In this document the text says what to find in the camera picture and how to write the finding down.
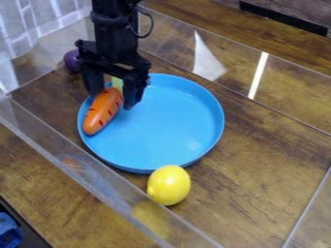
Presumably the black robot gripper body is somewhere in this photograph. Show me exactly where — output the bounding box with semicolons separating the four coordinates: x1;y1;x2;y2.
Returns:
73;18;152;81

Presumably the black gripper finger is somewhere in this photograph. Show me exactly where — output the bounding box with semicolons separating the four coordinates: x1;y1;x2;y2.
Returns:
123;77;148;109
80;63;104;97

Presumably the orange toy carrot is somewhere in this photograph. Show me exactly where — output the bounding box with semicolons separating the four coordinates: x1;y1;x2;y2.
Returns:
83;77;124;136

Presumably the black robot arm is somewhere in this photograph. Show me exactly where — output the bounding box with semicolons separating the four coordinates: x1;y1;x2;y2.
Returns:
75;0;151;109

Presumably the purple toy eggplant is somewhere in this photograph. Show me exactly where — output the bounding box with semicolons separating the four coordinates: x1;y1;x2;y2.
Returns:
63;48;81;73

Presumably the blue round plate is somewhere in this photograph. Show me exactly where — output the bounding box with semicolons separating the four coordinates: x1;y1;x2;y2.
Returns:
80;74;225;174

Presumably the yellow toy lemon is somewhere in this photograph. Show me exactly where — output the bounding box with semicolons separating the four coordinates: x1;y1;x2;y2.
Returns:
145;165;191;205

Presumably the blue object at corner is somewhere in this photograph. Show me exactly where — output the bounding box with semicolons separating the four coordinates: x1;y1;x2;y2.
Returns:
0;212;22;248

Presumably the clear acrylic enclosure wall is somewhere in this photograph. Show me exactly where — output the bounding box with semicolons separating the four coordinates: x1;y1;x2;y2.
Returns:
0;0;331;248

